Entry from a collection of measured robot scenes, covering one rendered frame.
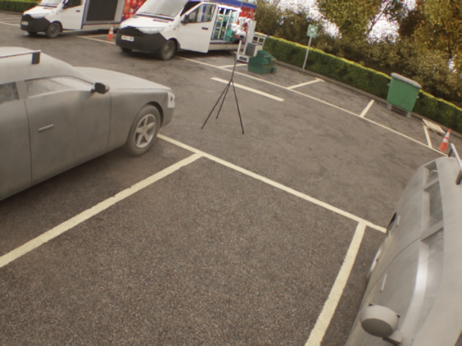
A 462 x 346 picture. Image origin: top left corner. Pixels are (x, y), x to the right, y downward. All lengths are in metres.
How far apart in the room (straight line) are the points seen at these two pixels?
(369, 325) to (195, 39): 10.73
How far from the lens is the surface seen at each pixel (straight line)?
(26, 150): 3.27
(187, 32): 11.57
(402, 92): 13.74
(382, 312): 1.50
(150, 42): 11.04
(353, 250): 3.97
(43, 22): 15.25
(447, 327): 1.59
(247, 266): 3.26
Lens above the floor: 2.03
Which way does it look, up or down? 25 degrees down
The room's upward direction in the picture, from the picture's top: 14 degrees clockwise
